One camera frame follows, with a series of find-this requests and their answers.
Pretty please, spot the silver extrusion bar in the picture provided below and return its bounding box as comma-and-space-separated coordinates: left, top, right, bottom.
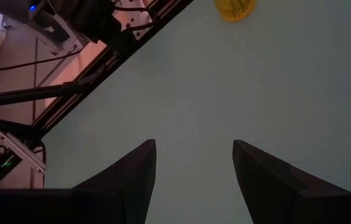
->
0, 130, 46, 175

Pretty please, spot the green table mat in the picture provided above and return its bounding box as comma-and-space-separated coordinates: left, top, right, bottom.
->
40, 0, 351, 224

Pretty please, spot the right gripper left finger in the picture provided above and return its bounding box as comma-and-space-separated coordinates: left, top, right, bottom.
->
71, 138, 157, 224

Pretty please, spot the black diagonal frame strut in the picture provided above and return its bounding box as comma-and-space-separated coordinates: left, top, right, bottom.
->
0, 83, 87, 110
0, 114, 44, 141

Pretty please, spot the yellow glass vase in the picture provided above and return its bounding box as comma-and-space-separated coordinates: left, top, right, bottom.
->
214, 0, 257, 23

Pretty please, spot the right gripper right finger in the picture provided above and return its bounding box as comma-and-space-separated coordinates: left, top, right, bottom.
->
232, 139, 345, 224

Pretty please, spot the thin black cable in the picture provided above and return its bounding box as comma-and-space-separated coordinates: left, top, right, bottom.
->
0, 49, 85, 75

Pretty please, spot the black table frame rail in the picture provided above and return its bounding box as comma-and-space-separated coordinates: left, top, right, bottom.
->
30, 0, 195, 141

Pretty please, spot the white box beside table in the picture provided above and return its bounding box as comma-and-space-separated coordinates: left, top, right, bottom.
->
0, 0, 80, 52

